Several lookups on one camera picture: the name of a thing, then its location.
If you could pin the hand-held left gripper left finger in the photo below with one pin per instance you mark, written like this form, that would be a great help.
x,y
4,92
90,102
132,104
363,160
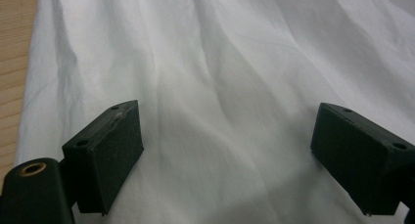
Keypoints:
x,y
107,158

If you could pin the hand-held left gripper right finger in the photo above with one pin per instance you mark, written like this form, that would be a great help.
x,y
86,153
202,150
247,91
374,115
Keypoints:
x,y
359,165

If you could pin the white dress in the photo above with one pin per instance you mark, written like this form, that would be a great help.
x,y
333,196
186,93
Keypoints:
x,y
228,70

